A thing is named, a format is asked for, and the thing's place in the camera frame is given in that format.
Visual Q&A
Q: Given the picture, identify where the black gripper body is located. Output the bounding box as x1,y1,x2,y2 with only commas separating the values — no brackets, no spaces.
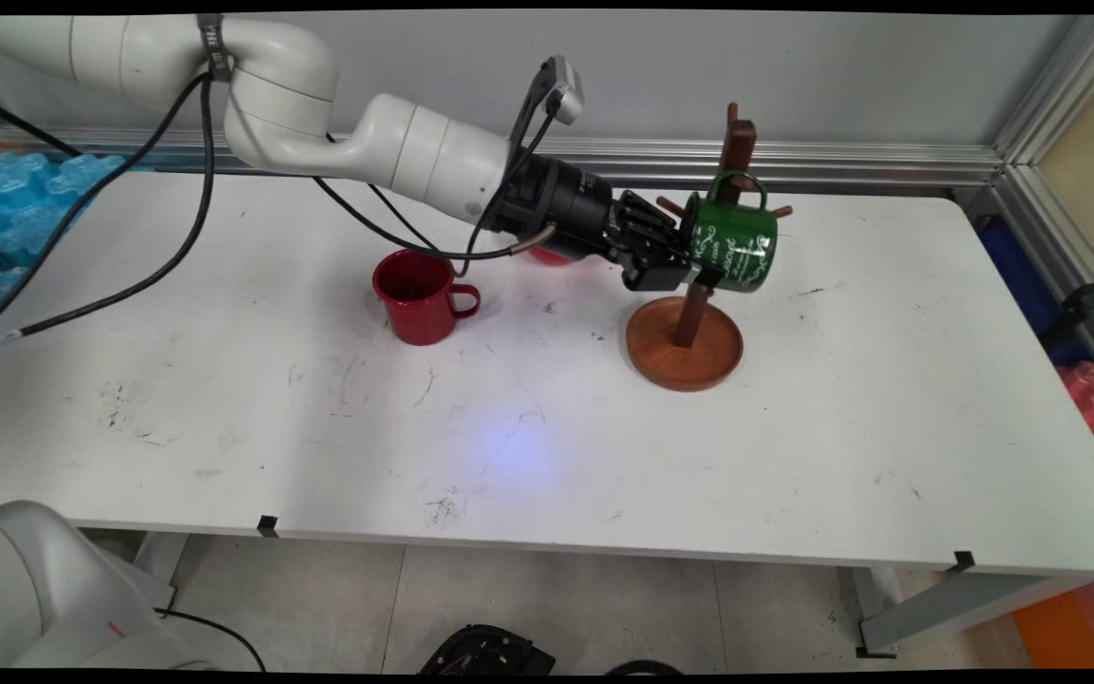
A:
488,157,648,278

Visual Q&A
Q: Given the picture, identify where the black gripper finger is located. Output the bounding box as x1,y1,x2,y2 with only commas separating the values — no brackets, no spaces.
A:
625,249,725,293
623,190,698,250

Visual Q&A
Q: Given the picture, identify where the green enamel mug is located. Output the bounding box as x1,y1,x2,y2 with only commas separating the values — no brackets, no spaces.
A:
680,171,781,294

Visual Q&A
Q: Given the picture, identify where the brown wooden mug tree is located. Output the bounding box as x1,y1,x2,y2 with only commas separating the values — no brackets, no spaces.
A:
625,103,794,392

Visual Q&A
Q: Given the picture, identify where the red enamel mug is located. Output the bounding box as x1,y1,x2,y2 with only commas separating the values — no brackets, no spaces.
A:
372,247,482,346

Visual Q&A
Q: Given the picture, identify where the blue plastic bin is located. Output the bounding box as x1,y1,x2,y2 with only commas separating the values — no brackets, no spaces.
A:
974,214,1094,367

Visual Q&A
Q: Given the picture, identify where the black device on floor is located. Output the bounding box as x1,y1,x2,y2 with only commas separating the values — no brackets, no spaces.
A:
419,624,557,675

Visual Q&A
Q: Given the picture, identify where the grey table leg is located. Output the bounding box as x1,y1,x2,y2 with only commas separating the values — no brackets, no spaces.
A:
853,565,1094,658
132,530,190,617

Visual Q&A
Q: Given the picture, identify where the red plastic bag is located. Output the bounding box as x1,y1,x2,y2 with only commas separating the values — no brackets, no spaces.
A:
1055,361,1094,490

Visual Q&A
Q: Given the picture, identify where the orange floor mat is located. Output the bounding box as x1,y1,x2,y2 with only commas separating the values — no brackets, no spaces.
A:
1012,579,1094,669

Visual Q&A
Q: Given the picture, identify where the thin black rod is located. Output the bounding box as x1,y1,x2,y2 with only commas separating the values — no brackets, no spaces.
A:
0,90,83,159

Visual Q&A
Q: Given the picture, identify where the white rounded machine housing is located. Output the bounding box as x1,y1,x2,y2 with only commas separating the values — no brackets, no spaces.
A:
0,501,217,671

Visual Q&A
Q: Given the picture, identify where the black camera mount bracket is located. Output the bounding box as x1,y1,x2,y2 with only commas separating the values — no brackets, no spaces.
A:
505,65,559,191

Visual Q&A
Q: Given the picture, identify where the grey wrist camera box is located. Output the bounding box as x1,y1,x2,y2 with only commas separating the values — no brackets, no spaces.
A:
543,55,587,125

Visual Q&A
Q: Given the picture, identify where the thin black camera cable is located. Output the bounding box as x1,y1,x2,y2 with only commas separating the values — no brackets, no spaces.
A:
312,95,562,264

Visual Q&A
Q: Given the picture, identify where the aluminium frame rail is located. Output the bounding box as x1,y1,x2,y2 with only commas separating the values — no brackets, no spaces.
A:
0,123,1006,189

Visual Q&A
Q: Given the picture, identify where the aluminium frame post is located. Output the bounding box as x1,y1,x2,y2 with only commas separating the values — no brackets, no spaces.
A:
989,14,1094,400

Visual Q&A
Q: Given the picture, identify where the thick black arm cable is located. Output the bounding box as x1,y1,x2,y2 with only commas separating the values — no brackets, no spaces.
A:
0,71,217,354

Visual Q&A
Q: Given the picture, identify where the black cable on floor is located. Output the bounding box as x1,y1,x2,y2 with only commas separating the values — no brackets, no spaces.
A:
156,608,268,672

